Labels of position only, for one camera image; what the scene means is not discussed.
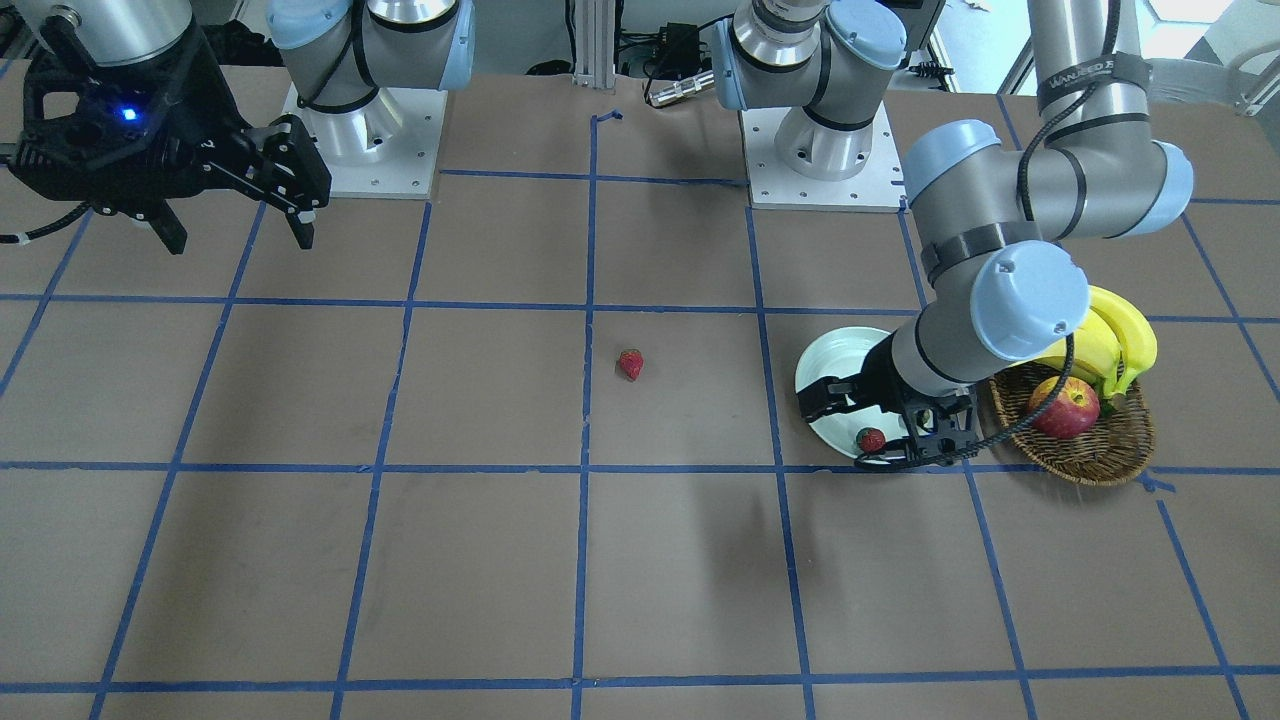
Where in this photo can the black power adapter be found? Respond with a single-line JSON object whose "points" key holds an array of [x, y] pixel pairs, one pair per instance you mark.
{"points": [[678, 50]]}

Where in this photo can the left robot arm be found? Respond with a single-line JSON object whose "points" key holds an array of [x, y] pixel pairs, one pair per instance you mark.
{"points": [[990, 219]]}

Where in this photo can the aluminium frame post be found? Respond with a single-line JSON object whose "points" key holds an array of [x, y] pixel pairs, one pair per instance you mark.
{"points": [[594, 29]]}

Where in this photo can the red apple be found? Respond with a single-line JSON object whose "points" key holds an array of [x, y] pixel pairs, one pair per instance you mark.
{"points": [[1072, 411]]}

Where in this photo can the red strawberry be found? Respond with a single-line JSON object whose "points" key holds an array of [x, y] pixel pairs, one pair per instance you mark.
{"points": [[870, 440], [631, 363]]}

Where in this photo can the brown wicker basket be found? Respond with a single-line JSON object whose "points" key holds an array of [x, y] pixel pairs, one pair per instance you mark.
{"points": [[1118, 447]]}

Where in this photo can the yellow banana bunch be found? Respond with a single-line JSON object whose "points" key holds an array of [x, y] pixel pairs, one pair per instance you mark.
{"points": [[1114, 346]]}

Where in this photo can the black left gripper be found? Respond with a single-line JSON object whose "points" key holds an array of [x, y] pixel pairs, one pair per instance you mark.
{"points": [[875, 371]]}

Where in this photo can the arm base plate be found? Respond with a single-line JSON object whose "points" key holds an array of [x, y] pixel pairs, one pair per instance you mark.
{"points": [[386, 150], [795, 164]]}

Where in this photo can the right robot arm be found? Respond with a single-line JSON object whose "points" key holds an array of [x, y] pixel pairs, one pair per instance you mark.
{"points": [[115, 32]]}

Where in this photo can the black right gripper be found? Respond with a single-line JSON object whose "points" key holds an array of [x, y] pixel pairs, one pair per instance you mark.
{"points": [[203, 133]]}

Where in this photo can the light green plate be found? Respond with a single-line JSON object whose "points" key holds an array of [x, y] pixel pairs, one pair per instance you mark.
{"points": [[840, 353]]}

